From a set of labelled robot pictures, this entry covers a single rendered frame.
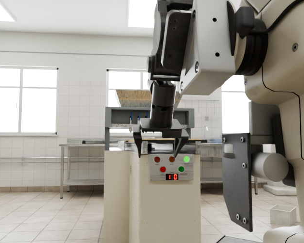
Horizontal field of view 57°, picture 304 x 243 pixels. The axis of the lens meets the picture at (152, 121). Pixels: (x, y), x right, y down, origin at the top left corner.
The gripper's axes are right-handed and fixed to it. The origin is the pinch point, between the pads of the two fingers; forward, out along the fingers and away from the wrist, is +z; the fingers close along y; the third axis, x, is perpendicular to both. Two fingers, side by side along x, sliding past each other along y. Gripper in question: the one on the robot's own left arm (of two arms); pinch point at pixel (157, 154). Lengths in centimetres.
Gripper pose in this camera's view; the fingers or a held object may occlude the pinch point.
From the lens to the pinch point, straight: 76.4
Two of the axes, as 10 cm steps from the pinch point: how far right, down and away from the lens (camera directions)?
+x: 1.5, 3.9, -9.1
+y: -9.9, -0.2, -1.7
